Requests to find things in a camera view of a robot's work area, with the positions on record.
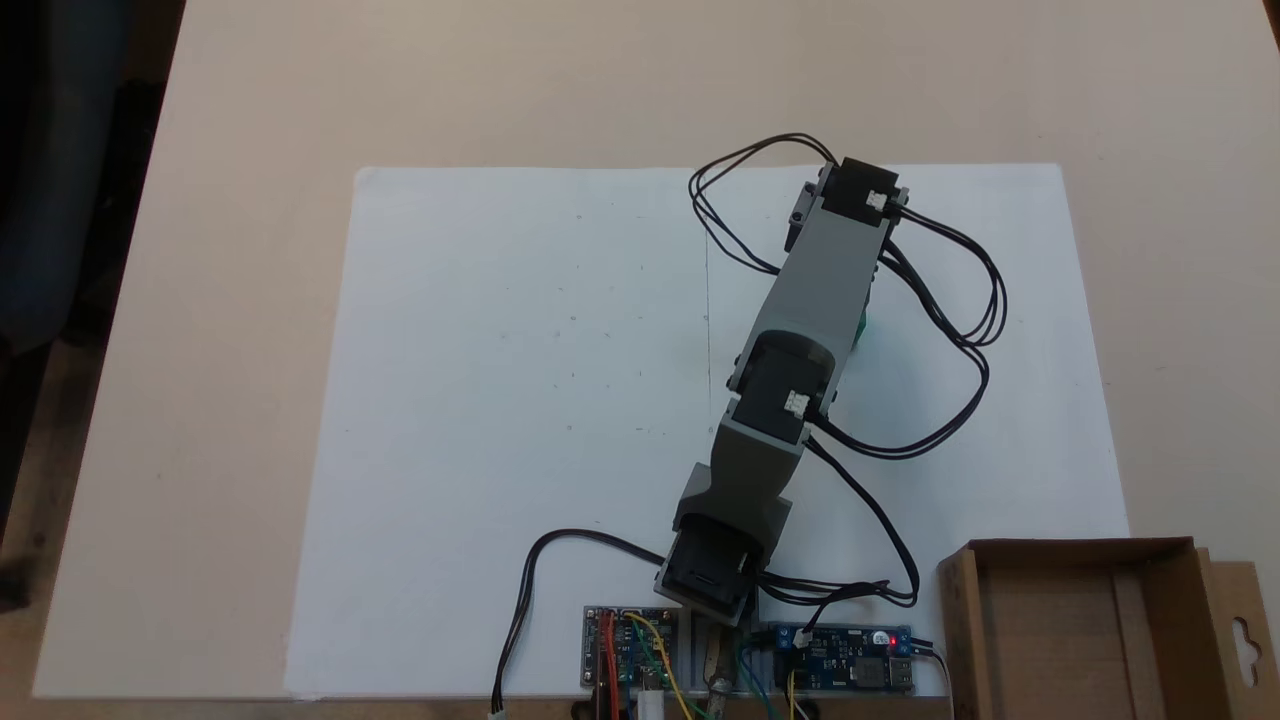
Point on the green dice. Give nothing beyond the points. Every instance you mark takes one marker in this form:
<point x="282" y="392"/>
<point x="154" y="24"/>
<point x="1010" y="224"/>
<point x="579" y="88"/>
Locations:
<point x="860" y="328"/>

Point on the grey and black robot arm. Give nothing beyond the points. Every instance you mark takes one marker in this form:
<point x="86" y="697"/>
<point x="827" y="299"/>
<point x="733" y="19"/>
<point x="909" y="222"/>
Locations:
<point x="830" y="280"/>

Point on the white paper sheet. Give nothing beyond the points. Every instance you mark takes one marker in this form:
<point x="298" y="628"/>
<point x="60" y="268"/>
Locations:
<point x="1000" y="500"/>
<point x="480" y="400"/>

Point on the white plug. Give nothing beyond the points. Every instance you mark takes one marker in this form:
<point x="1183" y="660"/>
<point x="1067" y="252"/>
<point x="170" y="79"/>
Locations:
<point x="651" y="706"/>

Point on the blue circuit board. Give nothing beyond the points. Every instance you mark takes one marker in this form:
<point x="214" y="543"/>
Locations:
<point x="850" y="660"/>

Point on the brown cardboard box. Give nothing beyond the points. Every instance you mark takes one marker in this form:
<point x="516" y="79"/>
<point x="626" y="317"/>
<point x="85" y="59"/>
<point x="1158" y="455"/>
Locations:
<point x="1060" y="640"/>

